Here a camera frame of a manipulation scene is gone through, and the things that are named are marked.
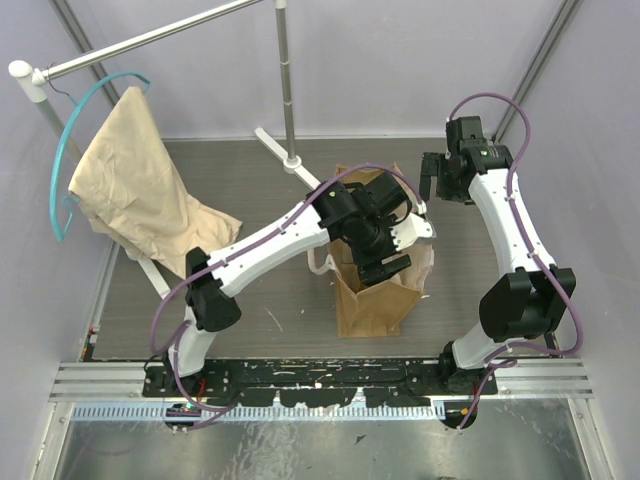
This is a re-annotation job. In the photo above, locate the brown canvas tote bag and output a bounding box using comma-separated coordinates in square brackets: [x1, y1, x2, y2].
[310, 166, 434, 338]

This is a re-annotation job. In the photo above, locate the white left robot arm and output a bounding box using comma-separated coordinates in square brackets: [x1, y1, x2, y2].
[164, 172, 412, 396]

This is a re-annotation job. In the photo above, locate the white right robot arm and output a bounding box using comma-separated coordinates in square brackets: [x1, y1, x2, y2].
[420, 116, 576, 394]

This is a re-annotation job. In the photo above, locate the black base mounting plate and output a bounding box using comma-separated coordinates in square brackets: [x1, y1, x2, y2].
[141, 355, 499, 409]

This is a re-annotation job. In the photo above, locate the beige cloth garment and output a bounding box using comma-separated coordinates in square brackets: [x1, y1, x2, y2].
[68, 87, 242, 278]

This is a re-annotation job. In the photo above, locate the teal clothes hanger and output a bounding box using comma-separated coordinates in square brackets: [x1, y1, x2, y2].
[51, 72, 152, 244]

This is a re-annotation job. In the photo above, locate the metal clothes rack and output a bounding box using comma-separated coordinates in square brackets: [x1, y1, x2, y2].
[7, 0, 332, 301]

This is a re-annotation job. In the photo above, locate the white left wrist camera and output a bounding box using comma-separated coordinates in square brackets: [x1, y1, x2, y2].
[390, 213, 436, 252]

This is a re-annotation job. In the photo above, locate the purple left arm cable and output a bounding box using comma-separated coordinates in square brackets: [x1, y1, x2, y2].
[148, 162, 429, 432]

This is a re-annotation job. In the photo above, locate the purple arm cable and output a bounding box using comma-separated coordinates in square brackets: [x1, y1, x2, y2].
[447, 92, 587, 431]
[148, 162, 429, 432]

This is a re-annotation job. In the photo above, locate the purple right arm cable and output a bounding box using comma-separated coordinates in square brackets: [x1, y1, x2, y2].
[447, 92, 587, 431]

